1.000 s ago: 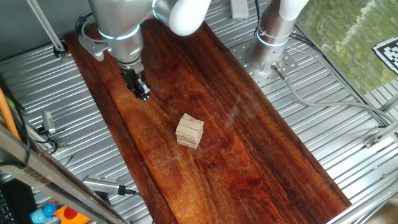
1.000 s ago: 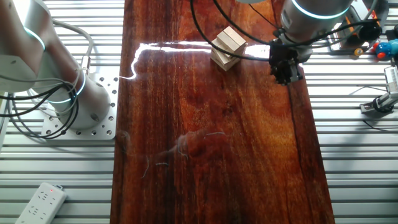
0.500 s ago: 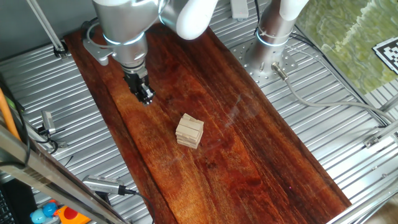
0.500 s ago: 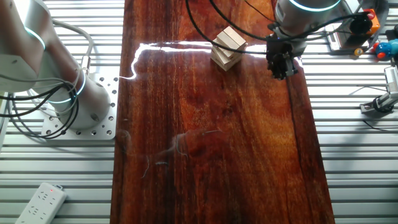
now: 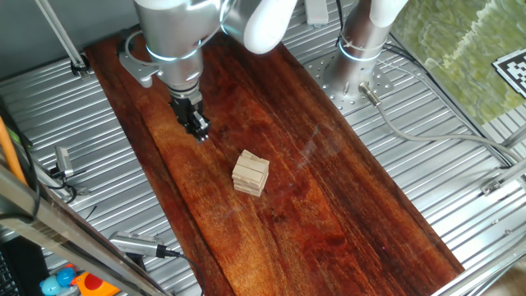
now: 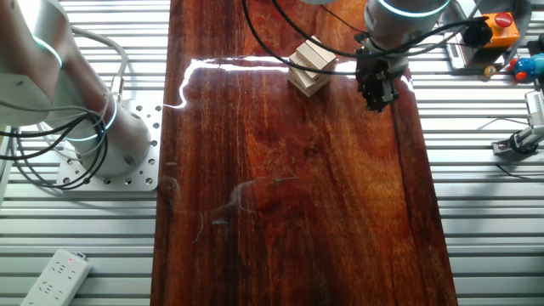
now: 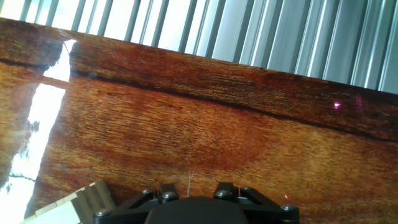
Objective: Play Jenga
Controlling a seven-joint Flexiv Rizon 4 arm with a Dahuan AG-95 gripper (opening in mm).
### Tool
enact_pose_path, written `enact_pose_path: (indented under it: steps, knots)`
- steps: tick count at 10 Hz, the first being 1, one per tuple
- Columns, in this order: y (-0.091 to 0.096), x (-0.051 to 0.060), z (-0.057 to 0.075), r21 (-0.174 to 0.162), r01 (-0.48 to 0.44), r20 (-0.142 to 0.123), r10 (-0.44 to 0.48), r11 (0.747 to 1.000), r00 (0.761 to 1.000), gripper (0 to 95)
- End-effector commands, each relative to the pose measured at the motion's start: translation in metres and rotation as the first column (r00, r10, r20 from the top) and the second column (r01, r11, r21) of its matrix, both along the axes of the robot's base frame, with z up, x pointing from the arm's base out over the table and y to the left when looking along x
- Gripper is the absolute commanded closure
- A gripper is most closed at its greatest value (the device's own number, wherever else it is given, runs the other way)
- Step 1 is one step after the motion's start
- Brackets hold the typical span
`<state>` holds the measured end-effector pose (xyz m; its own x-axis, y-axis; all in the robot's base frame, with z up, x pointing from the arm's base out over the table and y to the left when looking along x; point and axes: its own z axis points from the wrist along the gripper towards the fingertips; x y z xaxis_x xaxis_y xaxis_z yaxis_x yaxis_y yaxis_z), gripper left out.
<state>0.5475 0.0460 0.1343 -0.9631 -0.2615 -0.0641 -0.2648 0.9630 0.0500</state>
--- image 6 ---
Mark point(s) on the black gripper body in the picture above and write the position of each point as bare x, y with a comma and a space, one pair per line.
380, 70

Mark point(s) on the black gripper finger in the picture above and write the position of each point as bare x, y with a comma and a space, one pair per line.
372, 95
389, 98

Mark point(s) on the wooden Jenga block tower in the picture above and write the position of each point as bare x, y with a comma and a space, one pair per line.
312, 66

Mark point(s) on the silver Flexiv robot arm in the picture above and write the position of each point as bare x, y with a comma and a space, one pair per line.
38, 64

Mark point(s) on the small yellow ball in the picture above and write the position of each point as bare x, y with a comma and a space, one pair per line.
490, 71

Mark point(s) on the orange emergency stop box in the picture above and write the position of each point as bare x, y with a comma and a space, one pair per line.
503, 34

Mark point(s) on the brown wooden board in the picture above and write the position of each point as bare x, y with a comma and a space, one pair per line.
297, 212

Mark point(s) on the blue plastic toy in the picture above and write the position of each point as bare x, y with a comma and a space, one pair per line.
527, 67

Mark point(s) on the white power strip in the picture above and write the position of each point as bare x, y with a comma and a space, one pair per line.
55, 280

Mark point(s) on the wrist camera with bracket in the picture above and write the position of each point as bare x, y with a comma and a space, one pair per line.
478, 33

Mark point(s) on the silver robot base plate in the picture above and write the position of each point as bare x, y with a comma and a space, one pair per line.
156, 172

